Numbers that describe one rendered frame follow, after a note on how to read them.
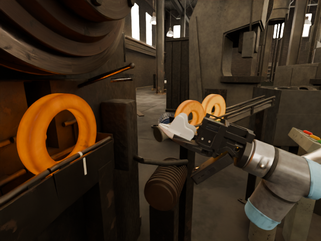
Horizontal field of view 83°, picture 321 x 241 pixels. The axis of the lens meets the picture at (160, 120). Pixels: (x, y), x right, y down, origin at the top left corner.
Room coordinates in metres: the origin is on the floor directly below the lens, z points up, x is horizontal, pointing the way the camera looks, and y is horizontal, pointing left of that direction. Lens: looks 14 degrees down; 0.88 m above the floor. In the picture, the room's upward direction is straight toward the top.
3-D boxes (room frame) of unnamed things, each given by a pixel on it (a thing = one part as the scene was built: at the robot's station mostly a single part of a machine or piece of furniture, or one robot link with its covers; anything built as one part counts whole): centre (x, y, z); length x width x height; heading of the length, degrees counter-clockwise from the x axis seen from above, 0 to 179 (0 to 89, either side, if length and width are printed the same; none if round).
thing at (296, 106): (2.29, -1.79, 0.39); 1.03 x 0.83 x 0.77; 86
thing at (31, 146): (0.38, 0.21, 0.75); 0.18 x 0.03 x 0.18; 162
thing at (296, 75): (3.68, -2.84, 0.55); 1.10 x 0.53 x 1.10; 1
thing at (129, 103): (0.60, 0.14, 0.68); 0.11 x 0.08 x 0.24; 71
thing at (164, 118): (2.64, -0.12, 0.17); 0.57 x 0.31 x 0.34; 1
